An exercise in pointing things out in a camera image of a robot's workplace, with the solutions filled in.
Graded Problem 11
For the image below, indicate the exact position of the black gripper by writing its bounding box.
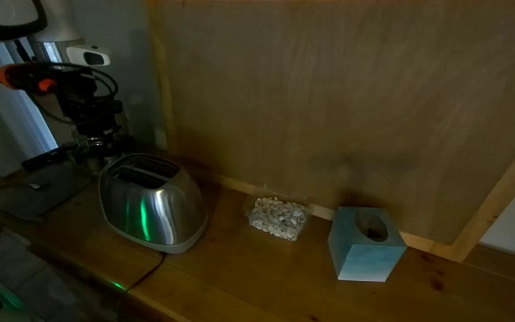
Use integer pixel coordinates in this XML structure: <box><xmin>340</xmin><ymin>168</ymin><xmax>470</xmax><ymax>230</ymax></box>
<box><xmin>54</xmin><ymin>69</ymin><xmax>125</xmax><ymax>152</ymax></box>

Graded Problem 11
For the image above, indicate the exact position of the small metal spoon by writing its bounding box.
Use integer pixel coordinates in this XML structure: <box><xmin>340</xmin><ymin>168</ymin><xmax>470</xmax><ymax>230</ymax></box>
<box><xmin>25</xmin><ymin>177</ymin><xmax>48</xmax><ymax>193</ymax></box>

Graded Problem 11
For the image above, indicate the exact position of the grey quilted pot holder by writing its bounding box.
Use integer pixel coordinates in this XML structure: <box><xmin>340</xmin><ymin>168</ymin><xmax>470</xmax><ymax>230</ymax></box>
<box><xmin>0</xmin><ymin>161</ymin><xmax>95</xmax><ymax>223</ymax></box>

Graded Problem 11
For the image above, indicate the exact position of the silver two-slot toaster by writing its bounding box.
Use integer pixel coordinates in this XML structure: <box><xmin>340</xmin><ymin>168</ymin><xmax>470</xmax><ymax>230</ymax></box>
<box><xmin>97</xmin><ymin>150</ymin><xmax>209</xmax><ymax>255</ymax></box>

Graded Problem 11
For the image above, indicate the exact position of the plywood backdrop board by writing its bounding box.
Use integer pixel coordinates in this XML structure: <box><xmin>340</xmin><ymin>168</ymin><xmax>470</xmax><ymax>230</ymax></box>
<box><xmin>147</xmin><ymin>0</ymin><xmax>515</xmax><ymax>264</ymax></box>

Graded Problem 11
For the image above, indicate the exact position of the blue cube tissue box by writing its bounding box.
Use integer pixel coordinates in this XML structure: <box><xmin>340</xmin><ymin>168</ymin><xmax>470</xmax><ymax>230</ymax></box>
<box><xmin>325</xmin><ymin>205</ymin><xmax>408</xmax><ymax>284</ymax></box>

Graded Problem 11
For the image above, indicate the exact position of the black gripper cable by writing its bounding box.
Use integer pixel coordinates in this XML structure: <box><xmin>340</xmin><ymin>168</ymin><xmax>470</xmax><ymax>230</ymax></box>
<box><xmin>27</xmin><ymin>60</ymin><xmax>122</xmax><ymax>127</ymax></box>

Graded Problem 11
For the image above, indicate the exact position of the orange-tipped black cable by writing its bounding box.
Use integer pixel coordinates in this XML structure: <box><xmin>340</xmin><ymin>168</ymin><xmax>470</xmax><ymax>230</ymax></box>
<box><xmin>0</xmin><ymin>60</ymin><xmax>59</xmax><ymax>118</ymax></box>

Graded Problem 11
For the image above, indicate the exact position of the black toaster power cord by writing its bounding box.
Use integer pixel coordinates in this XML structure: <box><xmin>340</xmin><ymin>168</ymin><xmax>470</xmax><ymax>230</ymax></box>
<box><xmin>123</xmin><ymin>252</ymin><xmax>166</xmax><ymax>293</ymax></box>

